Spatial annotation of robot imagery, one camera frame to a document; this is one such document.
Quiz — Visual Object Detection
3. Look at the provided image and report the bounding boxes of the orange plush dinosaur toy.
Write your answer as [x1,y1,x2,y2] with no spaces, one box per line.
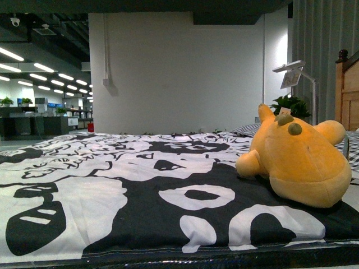
[235,104,352,208]

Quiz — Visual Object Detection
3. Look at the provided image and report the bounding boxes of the black and white patterned blanket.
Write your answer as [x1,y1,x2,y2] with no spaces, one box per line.
[1,132,358,265]

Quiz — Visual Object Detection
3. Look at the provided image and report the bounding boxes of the red bucket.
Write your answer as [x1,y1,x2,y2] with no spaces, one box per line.
[87,123,94,132]

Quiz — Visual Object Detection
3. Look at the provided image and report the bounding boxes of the white paper hang tag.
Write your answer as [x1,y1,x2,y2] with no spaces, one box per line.
[279,107,291,115]

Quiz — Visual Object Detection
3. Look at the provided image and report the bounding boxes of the green potted plant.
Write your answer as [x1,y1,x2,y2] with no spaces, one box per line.
[270,95,311,120]

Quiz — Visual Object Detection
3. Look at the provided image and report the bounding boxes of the white desk lamp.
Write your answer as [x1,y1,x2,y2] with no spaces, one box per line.
[272,59,320,126]

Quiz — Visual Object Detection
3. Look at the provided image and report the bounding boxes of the wooden bed headboard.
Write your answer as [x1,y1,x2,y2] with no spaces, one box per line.
[335,49,359,131]

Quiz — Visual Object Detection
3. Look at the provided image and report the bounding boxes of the white security camera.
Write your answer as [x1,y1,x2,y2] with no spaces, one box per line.
[10,16,20,27]

